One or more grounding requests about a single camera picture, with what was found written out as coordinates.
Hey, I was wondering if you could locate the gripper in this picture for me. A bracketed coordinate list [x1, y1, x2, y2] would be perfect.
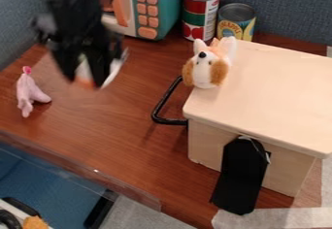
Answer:
[31, 14, 130, 90]

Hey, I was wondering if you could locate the pale pink plush toy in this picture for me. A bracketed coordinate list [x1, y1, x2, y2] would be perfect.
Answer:
[16, 65, 53, 118]

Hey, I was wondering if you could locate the toy microwave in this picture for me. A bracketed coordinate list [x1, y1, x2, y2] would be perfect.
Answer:
[99, 0, 188, 42]

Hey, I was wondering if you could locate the white and brown plush dog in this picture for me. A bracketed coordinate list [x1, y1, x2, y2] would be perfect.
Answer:
[180, 36, 239, 90]

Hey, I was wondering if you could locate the red and green can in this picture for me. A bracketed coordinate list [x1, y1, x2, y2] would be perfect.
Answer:
[180, 0, 222, 43]

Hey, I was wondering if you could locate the yellow and blue can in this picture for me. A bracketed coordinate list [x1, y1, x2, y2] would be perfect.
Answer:
[215, 2, 257, 43]

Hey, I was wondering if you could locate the cabinet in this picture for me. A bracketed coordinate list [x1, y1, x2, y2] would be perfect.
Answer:
[182, 38, 332, 198]

